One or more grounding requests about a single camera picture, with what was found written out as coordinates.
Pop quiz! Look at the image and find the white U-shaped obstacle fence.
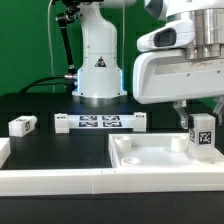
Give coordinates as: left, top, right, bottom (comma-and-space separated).
0, 135, 224, 197

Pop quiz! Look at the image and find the white thin cable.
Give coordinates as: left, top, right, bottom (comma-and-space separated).
47, 0, 56, 94

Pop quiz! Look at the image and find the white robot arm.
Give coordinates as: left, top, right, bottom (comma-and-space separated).
57, 0, 224, 129

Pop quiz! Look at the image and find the white square tabletop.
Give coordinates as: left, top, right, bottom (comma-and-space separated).
108, 133, 224, 173

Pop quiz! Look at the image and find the white marker base plate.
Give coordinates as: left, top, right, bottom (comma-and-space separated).
54, 112, 147, 133

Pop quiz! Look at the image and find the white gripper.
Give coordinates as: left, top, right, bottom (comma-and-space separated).
133, 19, 224, 129

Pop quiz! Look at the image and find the black cable bundle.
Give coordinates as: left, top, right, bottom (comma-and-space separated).
18, 75, 79, 94

